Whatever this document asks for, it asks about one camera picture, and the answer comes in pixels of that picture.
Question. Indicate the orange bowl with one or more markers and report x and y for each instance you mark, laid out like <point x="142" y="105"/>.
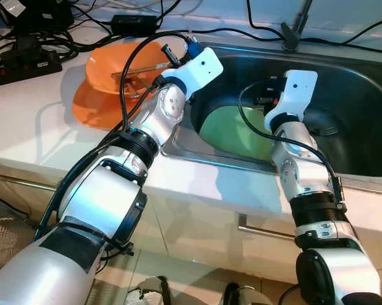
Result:
<point x="102" y="63"/>

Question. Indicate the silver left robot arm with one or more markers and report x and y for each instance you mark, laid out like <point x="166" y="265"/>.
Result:
<point x="102" y="203"/>

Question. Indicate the black power adapter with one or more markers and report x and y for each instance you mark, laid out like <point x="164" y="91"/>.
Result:
<point x="133" y="24"/>

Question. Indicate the green plate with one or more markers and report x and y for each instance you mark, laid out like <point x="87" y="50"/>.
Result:
<point x="232" y="133"/>

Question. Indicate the steel faucet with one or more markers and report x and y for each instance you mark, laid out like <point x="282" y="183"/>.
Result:
<point x="291" y="35"/>

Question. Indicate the steel sink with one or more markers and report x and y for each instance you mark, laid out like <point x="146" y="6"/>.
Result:
<point x="343" y="82"/>

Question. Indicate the orange plate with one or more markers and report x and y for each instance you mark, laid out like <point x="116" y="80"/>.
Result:
<point x="89" y="111"/>

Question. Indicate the black charger box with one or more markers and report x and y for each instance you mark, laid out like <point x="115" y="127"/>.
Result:
<point x="58" y="16"/>
<point x="22" y="16"/>

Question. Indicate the black power strip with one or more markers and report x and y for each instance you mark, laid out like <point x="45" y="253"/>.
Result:
<point x="19" y="70"/>

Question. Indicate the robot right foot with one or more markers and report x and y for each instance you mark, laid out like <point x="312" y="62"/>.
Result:
<point x="241" y="295"/>

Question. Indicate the floor fan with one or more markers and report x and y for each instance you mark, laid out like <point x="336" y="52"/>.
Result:
<point x="6" y="241"/>

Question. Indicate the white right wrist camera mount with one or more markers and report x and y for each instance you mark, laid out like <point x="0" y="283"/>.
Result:
<point x="299" y="89"/>

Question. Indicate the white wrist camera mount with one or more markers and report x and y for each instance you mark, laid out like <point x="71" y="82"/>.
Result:
<point x="299" y="89"/>
<point x="203" y="67"/>

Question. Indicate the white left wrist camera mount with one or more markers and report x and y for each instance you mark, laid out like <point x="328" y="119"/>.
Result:
<point x="203" y="67"/>

